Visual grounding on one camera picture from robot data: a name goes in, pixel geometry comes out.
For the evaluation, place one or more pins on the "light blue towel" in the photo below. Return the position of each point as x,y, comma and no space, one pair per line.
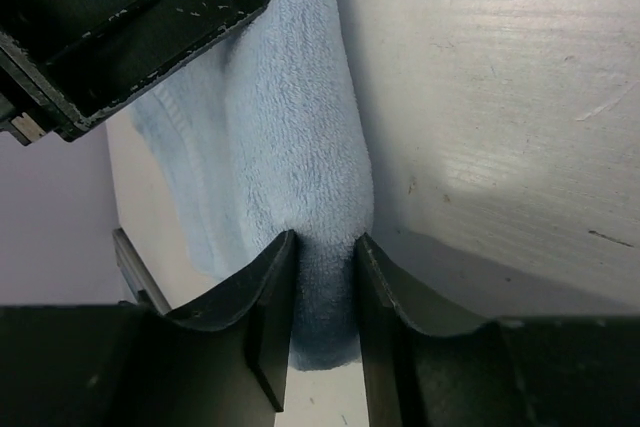
259,135

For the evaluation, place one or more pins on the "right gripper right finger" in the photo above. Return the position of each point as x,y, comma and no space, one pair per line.
430,362

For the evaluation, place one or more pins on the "aluminium mounting rail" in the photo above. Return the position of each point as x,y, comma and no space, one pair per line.
137,277

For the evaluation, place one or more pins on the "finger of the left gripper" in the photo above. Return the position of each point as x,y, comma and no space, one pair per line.
69,65

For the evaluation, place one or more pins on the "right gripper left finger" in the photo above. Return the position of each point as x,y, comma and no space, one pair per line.
219,360

